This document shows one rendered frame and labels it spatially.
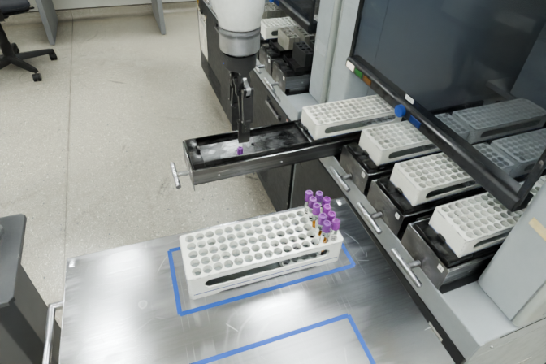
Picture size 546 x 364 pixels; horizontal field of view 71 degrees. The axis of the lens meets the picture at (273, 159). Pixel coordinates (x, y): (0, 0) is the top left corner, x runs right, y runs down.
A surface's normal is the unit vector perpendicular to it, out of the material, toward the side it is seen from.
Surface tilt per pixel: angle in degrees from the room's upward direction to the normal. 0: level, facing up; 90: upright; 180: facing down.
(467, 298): 0
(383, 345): 0
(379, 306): 0
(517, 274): 90
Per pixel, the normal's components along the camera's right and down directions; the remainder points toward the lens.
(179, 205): 0.05, -0.77
